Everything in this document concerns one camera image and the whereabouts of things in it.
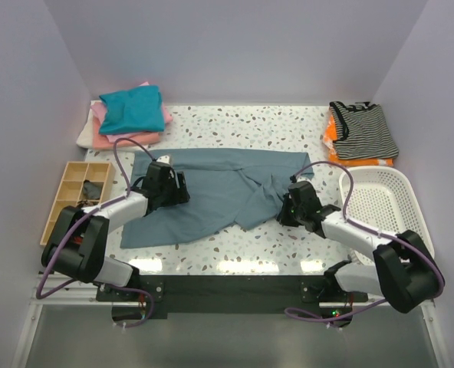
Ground grey-blue t-shirt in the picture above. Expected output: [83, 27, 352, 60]
[120, 148, 313, 249]

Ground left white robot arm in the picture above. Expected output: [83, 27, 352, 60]
[36, 155, 189, 300]

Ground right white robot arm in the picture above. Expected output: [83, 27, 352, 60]
[277, 181, 445, 314]

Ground dark items in tray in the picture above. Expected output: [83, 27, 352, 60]
[77, 180, 102, 207]

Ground salmon folded t-shirt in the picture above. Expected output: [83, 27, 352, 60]
[92, 132, 160, 150]

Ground white perforated plastic basket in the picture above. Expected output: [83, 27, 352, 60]
[339, 166, 435, 256]

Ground teal folded t-shirt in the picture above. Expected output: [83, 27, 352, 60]
[98, 84, 165, 136]

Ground wooden compartment organizer tray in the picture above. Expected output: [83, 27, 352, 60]
[40, 162, 115, 246]

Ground white folded t-shirt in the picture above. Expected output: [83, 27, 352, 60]
[76, 115, 94, 150]

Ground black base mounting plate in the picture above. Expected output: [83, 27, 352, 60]
[96, 274, 370, 321]

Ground black white striped t-shirt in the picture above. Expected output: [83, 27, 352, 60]
[329, 101, 399, 160]

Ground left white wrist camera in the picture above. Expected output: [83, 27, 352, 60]
[156, 154, 173, 166]

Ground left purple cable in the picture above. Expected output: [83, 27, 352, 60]
[35, 137, 159, 330]

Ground purple cable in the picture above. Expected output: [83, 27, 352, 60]
[35, 137, 159, 330]
[284, 160, 446, 320]

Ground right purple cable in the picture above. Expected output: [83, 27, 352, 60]
[284, 160, 446, 320]

